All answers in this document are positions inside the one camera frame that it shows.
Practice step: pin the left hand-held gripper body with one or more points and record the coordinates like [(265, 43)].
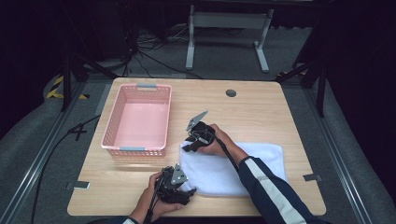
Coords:
[(172, 183)]

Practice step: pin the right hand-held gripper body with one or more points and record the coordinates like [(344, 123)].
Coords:
[(202, 132)]

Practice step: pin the white printed cloth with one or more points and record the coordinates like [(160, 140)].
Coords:
[(211, 174)]

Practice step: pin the pink plastic basket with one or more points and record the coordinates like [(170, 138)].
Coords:
[(140, 124)]

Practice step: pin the person's right hand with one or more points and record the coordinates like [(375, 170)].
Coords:
[(222, 143)]

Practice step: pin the person's left hand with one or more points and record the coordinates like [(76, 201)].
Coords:
[(152, 202)]

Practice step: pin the grey round table grommet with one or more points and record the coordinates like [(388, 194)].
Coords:
[(231, 93)]

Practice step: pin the black metal stand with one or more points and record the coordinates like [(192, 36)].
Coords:
[(320, 90)]

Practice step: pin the black tripod stand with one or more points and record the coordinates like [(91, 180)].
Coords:
[(66, 84)]

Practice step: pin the grey metal desk frame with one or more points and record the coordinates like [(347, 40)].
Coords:
[(230, 20)]

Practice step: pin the metal floor rail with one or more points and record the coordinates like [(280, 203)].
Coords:
[(34, 168), (336, 149)]

